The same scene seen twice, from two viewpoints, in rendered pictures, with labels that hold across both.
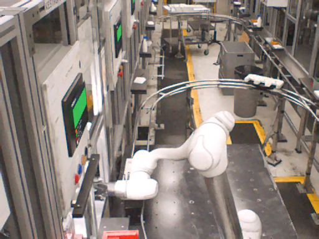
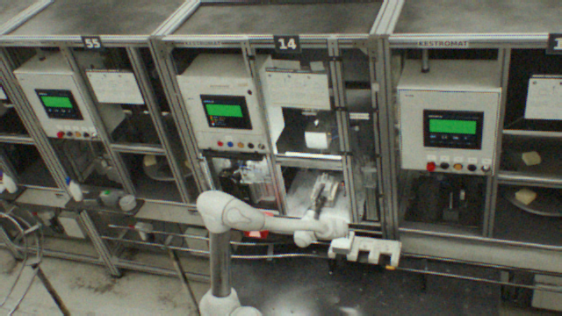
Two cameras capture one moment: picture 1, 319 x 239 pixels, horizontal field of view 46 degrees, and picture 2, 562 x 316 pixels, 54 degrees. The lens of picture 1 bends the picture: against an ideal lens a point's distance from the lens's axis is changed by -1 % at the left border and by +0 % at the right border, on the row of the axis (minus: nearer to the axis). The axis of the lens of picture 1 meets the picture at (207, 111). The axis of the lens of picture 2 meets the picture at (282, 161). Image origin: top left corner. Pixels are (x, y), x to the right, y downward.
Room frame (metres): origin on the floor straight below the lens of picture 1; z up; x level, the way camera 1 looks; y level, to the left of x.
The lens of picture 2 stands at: (2.62, -1.45, 3.09)
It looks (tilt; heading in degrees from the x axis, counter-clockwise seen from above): 38 degrees down; 123
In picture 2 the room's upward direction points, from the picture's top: 12 degrees counter-clockwise
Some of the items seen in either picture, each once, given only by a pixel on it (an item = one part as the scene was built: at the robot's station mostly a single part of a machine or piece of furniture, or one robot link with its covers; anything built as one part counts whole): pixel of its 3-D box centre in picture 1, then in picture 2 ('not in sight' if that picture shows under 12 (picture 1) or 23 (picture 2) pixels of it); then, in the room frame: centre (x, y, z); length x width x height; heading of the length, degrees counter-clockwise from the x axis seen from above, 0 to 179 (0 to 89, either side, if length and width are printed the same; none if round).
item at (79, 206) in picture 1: (86, 180); (232, 154); (1.11, 0.43, 1.37); 0.36 x 0.04 x 0.04; 7
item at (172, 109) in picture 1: (176, 68); not in sight; (6.22, 0.59, 0.01); 5.85 x 0.59 x 0.01; 7
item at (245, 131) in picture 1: (245, 139); not in sight; (3.86, -0.46, 0.01); 1.00 x 0.55 x 0.01; 7
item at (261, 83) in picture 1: (263, 83); not in sight; (3.54, -0.55, 0.84); 0.37 x 0.14 x 0.10; 65
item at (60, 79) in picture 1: (37, 124); (232, 104); (1.09, 0.57, 1.60); 0.42 x 0.29 x 0.46; 7
